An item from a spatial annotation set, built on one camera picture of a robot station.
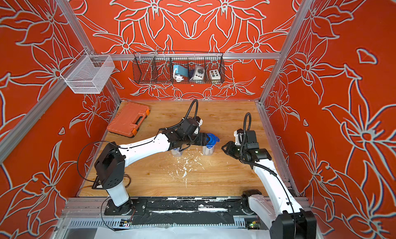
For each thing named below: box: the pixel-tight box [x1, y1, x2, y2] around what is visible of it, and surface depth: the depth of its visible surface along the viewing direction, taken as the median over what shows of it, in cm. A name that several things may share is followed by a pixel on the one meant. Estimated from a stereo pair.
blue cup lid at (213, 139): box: [206, 132, 221, 149], surface depth 83 cm
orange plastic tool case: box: [106, 101, 151, 139], surface depth 105 cm
